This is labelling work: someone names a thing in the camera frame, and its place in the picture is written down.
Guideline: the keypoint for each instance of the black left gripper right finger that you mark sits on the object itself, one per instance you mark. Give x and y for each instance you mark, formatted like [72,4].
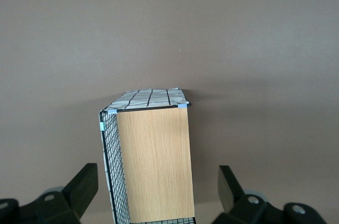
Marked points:
[230,195]

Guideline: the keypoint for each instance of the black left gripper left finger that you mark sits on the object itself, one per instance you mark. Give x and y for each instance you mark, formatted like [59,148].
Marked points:
[79,189]

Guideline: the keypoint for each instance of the light wooden step shelf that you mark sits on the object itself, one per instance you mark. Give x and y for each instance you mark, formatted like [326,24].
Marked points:
[156,165]

